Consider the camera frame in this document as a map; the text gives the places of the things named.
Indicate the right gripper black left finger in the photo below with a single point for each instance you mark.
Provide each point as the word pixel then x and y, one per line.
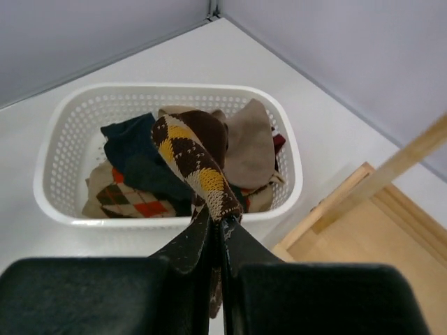
pixel 164 293

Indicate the teal patterned sock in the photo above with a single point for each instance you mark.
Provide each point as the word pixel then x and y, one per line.
pixel 130 150

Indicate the argyle socks in basket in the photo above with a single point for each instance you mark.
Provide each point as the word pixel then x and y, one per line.
pixel 109 197

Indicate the white plastic laundry basket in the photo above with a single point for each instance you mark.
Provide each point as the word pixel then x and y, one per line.
pixel 73 146

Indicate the wooden clothes rack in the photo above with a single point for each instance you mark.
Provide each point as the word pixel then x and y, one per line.
pixel 367 218

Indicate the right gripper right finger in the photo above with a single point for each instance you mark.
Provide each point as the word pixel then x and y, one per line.
pixel 265 295

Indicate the tan brown sock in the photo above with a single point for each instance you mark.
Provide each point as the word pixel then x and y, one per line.
pixel 251 154

